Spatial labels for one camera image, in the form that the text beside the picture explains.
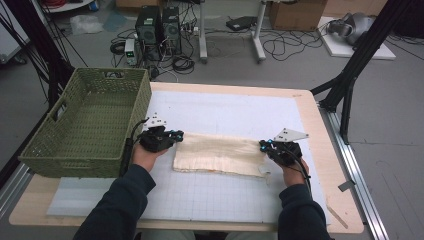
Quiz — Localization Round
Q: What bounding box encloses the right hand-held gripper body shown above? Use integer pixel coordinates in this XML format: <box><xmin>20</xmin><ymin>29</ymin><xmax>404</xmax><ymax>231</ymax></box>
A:
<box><xmin>265</xmin><ymin>127</ymin><xmax>310</xmax><ymax>168</ymax></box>

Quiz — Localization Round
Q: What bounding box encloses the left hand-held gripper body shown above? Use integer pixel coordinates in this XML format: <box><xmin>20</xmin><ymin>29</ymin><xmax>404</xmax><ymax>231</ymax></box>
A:
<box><xmin>138</xmin><ymin>112</ymin><xmax>176</xmax><ymax>154</ymax></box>

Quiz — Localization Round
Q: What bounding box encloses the cream egg print cloth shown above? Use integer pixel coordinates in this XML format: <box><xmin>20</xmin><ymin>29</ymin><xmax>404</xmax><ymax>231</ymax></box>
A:
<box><xmin>172</xmin><ymin>132</ymin><xmax>273</xmax><ymax>185</ymax></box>

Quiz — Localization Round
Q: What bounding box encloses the green woven basket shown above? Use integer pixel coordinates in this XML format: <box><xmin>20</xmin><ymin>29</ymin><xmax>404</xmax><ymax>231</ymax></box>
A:
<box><xmin>18</xmin><ymin>67</ymin><xmax>153</xmax><ymax>179</ymax></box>

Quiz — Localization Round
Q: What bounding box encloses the person's left hand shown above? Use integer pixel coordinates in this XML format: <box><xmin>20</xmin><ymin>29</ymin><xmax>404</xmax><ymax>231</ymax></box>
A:
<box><xmin>130</xmin><ymin>143</ymin><xmax>169</xmax><ymax>173</ymax></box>

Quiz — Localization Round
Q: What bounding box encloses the person's right hand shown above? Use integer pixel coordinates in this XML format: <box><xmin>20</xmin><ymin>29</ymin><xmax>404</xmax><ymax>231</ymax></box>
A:
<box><xmin>281</xmin><ymin>156</ymin><xmax>309</xmax><ymax>188</ymax></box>

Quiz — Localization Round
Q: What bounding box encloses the white grid mat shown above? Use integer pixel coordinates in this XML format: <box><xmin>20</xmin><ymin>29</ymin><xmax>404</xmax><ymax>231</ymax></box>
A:
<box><xmin>46</xmin><ymin>89</ymin><xmax>329</xmax><ymax>224</ymax></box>

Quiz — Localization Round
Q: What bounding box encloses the grey tape piece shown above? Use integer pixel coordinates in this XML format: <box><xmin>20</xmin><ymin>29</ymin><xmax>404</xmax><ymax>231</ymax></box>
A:
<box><xmin>337</xmin><ymin>179</ymin><xmax>357</xmax><ymax>193</ymax></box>

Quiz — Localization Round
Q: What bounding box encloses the thin wooden stick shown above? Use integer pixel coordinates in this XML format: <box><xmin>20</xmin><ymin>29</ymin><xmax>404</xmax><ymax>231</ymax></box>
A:
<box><xmin>325</xmin><ymin>203</ymin><xmax>349</xmax><ymax>230</ymax></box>

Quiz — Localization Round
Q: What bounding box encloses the small white power supply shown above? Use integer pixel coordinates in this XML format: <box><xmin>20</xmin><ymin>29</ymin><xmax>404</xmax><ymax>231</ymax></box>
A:
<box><xmin>124</xmin><ymin>38</ymin><xmax>138</xmax><ymax>67</ymax></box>

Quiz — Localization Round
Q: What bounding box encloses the black computer tower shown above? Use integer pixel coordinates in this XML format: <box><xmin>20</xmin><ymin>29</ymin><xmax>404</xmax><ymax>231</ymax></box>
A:
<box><xmin>162</xmin><ymin>6</ymin><xmax>183</xmax><ymax>56</ymax></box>
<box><xmin>134</xmin><ymin>5</ymin><xmax>164</xmax><ymax>62</ymax></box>

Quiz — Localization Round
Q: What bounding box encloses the white desk leg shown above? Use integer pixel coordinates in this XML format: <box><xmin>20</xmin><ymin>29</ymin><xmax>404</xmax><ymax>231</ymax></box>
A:
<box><xmin>198</xmin><ymin>0</ymin><xmax>209</xmax><ymax>64</ymax></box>
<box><xmin>251</xmin><ymin>0</ymin><xmax>268</xmax><ymax>64</ymax></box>

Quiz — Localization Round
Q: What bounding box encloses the white floor board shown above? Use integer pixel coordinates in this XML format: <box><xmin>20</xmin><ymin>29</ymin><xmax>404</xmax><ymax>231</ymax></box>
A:
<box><xmin>318</xmin><ymin>16</ymin><xmax>397</xmax><ymax>61</ymax></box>

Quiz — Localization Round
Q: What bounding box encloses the black flat device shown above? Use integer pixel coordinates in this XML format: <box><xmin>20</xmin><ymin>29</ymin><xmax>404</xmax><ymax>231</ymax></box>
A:
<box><xmin>225</xmin><ymin>15</ymin><xmax>258</xmax><ymax>32</ymax></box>

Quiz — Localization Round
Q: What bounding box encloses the black metal stand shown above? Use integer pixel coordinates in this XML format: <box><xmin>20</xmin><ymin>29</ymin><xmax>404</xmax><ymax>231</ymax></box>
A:
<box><xmin>0</xmin><ymin>0</ymin><xmax>76</xmax><ymax>111</ymax></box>
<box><xmin>309</xmin><ymin>0</ymin><xmax>414</xmax><ymax>146</ymax></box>

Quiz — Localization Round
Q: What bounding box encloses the brown cardboard box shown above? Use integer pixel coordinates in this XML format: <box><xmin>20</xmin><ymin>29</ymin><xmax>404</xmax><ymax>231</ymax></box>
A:
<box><xmin>269</xmin><ymin>0</ymin><xmax>328</xmax><ymax>32</ymax></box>

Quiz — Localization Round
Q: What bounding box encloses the clear plastic bag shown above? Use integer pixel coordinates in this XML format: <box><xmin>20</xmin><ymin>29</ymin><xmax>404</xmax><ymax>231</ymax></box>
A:
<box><xmin>69</xmin><ymin>14</ymin><xmax>104</xmax><ymax>36</ymax></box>

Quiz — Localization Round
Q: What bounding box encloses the grey headset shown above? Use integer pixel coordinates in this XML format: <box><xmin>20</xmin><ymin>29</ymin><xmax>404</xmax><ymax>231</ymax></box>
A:
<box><xmin>327</xmin><ymin>12</ymin><xmax>376</xmax><ymax>46</ymax></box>

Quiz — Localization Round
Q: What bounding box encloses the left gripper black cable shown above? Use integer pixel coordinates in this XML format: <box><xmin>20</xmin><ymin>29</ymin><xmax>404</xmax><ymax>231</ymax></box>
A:
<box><xmin>119</xmin><ymin>117</ymin><xmax>150</xmax><ymax>178</ymax></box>

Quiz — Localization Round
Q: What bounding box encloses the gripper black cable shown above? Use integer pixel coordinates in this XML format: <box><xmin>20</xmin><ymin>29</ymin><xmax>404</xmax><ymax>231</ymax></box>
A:
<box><xmin>283</xmin><ymin>146</ymin><xmax>313</xmax><ymax>201</ymax></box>
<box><xmin>119</xmin><ymin>117</ymin><xmax>150</xmax><ymax>178</ymax></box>

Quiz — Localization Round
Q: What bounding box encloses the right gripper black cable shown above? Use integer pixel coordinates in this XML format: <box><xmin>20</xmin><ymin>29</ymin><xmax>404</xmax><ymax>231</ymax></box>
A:
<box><xmin>283</xmin><ymin>146</ymin><xmax>313</xmax><ymax>201</ymax></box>

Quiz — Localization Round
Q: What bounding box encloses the aluminium rail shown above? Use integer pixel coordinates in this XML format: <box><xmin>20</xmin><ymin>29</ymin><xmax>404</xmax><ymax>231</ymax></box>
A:
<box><xmin>0</xmin><ymin>163</ymin><xmax>34</xmax><ymax>218</ymax></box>
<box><xmin>318</xmin><ymin>106</ymin><xmax>390</xmax><ymax>240</ymax></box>

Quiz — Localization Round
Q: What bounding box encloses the coiled black cable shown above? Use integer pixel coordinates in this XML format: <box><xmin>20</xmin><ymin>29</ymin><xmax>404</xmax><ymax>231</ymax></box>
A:
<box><xmin>171</xmin><ymin>54</ymin><xmax>196</xmax><ymax>75</ymax></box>

